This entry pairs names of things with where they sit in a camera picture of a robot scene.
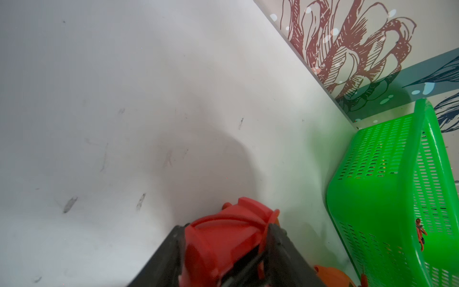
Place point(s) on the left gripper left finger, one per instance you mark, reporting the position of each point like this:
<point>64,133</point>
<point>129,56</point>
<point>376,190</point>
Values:
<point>165,266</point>

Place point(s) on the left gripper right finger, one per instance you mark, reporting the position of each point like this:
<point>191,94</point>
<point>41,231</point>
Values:
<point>284,265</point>

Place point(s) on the orange multimeter with leads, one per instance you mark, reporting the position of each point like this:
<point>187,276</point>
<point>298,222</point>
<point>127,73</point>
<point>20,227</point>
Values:
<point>333,277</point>

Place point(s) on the red multimeter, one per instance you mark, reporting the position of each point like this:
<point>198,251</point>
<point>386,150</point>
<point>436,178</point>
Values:
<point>215,243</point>

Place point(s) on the green plastic basket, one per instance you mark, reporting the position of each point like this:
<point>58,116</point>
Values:
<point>394,203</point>

